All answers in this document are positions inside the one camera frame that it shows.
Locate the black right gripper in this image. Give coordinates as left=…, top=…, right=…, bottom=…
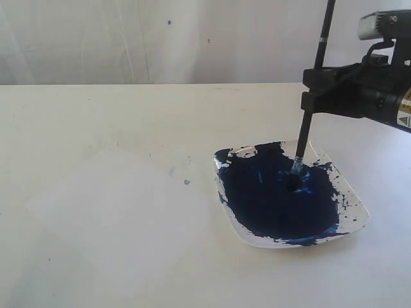
left=301, top=40, right=410, bottom=133

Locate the black paintbrush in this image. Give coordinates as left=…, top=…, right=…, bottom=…
left=287, top=0, right=336, bottom=191

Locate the white square plate blue paint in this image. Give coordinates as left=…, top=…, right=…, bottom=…
left=213, top=141, right=369, bottom=249

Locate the white paper sheet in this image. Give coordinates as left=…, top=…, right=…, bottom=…
left=28, top=150, right=209, bottom=293

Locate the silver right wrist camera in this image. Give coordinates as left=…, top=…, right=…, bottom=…
left=357, top=9, right=410, bottom=40

